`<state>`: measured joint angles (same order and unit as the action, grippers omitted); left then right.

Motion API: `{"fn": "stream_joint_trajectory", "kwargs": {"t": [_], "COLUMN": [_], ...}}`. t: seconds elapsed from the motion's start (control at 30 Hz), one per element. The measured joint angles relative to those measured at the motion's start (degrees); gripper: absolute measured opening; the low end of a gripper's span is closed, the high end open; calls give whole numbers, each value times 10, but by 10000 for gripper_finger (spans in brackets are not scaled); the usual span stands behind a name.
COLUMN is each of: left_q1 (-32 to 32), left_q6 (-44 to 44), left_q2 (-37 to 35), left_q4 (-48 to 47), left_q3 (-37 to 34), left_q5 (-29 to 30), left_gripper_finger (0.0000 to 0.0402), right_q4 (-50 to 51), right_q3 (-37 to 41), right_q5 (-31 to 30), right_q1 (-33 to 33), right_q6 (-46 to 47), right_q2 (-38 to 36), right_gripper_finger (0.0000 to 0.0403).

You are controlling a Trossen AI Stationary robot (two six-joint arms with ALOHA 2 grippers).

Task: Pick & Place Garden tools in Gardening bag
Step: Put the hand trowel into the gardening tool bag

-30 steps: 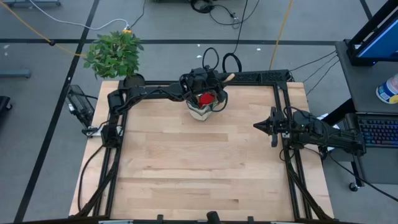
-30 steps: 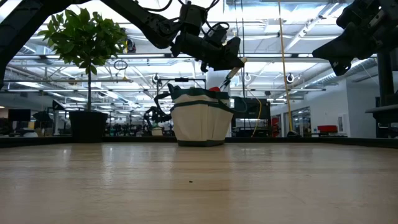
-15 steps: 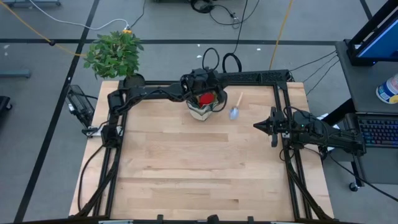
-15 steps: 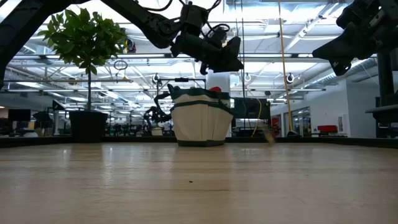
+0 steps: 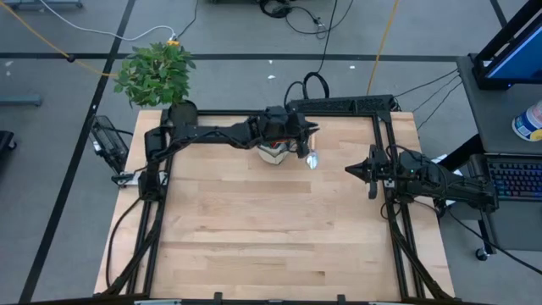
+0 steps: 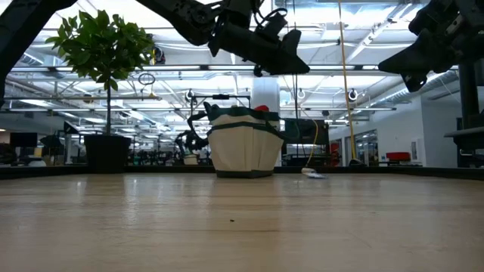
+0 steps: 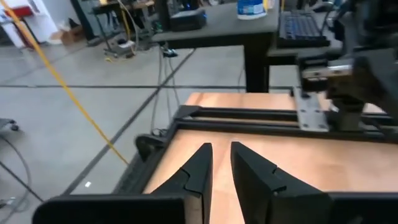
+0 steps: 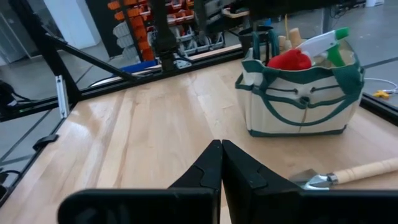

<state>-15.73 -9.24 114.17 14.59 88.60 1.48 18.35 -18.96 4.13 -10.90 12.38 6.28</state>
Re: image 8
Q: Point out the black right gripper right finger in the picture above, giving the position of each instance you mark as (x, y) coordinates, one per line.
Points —
(245, 174)

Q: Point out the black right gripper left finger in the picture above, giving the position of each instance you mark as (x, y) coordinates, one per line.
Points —
(206, 171)

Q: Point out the green spray bottle white trigger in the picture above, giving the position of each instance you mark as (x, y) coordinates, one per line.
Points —
(317, 46)

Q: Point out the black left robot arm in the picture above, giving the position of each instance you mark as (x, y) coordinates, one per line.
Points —
(163, 31)

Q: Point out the beige green gardening tote bag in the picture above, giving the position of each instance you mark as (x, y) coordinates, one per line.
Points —
(280, 105)

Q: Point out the red gardening glove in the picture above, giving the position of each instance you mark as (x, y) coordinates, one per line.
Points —
(289, 60)

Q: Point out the blue flat object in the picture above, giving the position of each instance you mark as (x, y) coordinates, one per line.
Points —
(140, 66)

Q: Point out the yellow floor object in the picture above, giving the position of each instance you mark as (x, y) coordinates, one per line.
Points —
(381, 94)

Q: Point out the black edge clamp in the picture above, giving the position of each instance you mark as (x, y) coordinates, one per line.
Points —
(45, 141)

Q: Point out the rack of orange parts bins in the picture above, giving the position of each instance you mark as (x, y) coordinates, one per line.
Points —
(136, 21)

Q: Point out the silver frame bracket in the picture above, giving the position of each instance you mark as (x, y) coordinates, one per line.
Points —
(62, 96)

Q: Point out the black metal table frame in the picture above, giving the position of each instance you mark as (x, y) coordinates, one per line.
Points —
(62, 71)

